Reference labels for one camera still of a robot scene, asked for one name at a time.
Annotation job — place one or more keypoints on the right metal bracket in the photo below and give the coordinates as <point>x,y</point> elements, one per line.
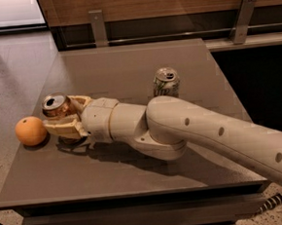
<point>240,29</point>

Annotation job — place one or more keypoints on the metal bracket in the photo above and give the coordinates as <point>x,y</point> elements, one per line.
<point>98,28</point>
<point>240,29</point>

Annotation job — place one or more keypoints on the grey table drawer front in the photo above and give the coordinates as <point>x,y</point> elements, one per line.
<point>196,212</point>

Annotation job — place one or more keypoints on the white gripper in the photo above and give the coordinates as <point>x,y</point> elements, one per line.
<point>96,121</point>

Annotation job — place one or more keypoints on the orange fruit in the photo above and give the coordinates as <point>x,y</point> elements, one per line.
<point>30,131</point>

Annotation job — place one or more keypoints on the left metal bracket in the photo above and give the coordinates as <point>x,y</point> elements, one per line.
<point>98,28</point>

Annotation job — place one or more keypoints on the orange soda can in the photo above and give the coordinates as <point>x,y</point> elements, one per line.
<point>56,107</point>

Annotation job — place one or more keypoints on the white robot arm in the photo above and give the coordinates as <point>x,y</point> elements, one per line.
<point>164,127</point>

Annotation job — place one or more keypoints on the green white 7up can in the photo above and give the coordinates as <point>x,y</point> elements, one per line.
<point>166,82</point>

